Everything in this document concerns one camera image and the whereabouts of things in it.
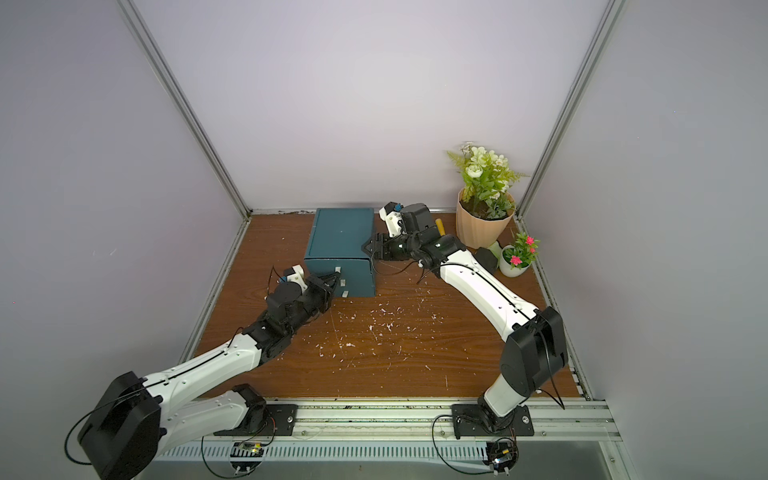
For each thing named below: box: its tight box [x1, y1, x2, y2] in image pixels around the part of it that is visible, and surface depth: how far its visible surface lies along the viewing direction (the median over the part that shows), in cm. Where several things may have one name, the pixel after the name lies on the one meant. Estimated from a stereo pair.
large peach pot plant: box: [447, 141, 531, 249], surface depth 97 cm
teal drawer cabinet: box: [304, 208, 376, 297], surface depth 87 cm
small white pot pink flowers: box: [499, 232, 540, 277], surface depth 92 cm
